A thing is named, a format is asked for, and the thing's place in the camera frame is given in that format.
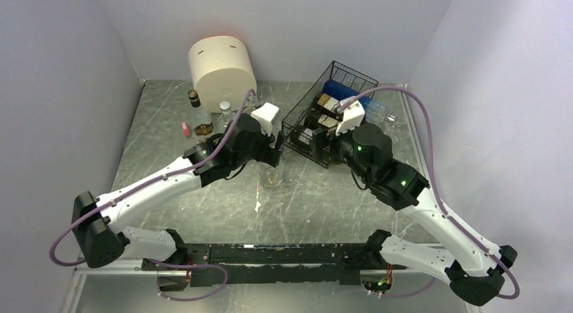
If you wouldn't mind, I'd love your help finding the clear round glass bottle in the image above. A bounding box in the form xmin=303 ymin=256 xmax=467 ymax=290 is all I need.
xmin=214 ymin=101 xmax=235 ymax=134

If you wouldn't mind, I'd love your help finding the clear bottle gold black label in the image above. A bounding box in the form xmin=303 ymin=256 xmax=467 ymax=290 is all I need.
xmin=188 ymin=89 xmax=214 ymax=143

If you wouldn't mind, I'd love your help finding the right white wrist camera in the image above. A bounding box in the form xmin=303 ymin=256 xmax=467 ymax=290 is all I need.
xmin=335 ymin=101 xmax=366 ymax=136

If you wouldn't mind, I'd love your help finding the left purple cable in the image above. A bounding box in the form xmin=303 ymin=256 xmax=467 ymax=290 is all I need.
xmin=49 ymin=89 xmax=257 ymax=302

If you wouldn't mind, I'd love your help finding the dark wine bottle black cap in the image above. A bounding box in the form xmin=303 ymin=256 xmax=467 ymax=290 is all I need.
xmin=303 ymin=110 xmax=339 ymax=130

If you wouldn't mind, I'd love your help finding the dark wine bottle bottom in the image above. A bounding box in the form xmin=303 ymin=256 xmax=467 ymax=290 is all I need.
xmin=289 ymin=125 xmax=315 ymax=159

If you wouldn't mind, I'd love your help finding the black wire wine rack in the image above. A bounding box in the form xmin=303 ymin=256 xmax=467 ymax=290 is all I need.
xmin=282 ymin=61 xmax=379 ymax=168

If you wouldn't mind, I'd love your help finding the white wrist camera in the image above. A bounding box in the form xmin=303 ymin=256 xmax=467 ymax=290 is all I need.
xmin=335 ymin=101 xmax=366 ymax=136
xmin=251 ymin=103 xmax=280 ymax=137

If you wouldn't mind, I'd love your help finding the slim clear glass bottle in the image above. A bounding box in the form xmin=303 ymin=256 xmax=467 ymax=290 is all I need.
xmin=245 ymin=93 xmax=264 ymax=114

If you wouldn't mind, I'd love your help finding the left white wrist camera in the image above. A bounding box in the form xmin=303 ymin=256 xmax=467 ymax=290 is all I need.
xmin=251 ymin=103 xmax=280 ymax=137

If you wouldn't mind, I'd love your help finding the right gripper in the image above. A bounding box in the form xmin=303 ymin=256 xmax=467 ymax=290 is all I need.
xmin=309 ymin=121 xmax=372 ymax=185

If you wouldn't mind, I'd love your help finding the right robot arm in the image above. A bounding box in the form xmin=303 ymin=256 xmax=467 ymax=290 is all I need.
xmin=312 ymin=123 xmax=517 ymax=306

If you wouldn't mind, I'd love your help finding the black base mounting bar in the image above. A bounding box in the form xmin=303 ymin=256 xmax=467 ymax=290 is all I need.
xmin=168 ymin=243 xmax=389 ymax=287

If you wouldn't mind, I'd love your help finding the dark wine bottle gold cap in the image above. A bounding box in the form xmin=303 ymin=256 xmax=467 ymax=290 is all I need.
xmin=312 ymin=93 xmax=340 ymax=118

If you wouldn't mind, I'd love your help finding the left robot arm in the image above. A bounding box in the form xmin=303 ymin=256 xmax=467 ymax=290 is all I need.
xmin=72 ymin=114 xmax=285 ymax=270

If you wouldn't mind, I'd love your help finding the blue glass bottle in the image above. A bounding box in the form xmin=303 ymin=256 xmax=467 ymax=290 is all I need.
xmin=322 ymin=79 xmax=397 ymax=124

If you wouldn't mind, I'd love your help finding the clear square glass bottle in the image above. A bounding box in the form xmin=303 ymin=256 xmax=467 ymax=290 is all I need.
xmin=257 ymin=162 xmax=284 ymax=187

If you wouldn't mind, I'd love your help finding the cream cylindrical container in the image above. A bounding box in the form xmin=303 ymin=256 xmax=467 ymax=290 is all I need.
xmin=188 ymin=35 xmax=257 ymax=113

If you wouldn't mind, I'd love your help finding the pink eraser block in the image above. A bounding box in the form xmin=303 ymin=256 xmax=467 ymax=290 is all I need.
xmin=181 ymin=122 xmax=193 ymax=138

